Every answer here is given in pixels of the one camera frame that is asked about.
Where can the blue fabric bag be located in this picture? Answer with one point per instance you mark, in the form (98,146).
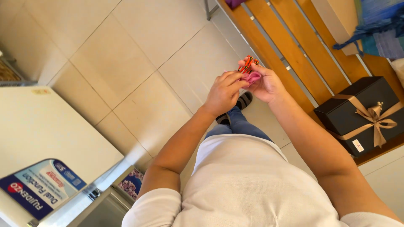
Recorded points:
(378,28)

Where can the beige cardboard box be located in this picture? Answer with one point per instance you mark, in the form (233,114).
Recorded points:
(341,19)

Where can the person's right hand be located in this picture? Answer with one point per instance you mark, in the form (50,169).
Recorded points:
(268,86)

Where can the blue white label sticker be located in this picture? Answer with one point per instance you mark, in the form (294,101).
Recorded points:
(38,189)

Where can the striped grey slipper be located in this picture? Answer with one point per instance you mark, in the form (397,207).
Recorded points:
(222,119)
(244,100)

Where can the person's left hand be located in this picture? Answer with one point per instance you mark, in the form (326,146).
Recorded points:
(222,94)

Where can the floral print box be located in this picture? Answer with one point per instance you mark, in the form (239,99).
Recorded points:
(131,183)

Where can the person's white shirt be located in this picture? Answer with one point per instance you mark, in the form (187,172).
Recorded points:
(246,186)

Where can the wooden slatted bench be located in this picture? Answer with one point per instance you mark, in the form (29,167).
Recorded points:
(284,41)

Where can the person's blue jeans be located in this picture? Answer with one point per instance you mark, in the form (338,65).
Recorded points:
(238,124)

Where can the pink cloth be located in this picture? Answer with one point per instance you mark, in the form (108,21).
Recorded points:
(252,78)

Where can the person's left fingers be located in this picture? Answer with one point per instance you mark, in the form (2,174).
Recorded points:
(232,80)

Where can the black gift box gold ribbon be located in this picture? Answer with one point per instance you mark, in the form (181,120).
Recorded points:
(353,110)

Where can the white chest freezer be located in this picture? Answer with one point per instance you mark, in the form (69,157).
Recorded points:
(41,132)

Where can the purple cloth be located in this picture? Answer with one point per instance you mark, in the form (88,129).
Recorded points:
(233,3)

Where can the orange striped hair clip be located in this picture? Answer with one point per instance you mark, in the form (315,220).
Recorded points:
(247,64)

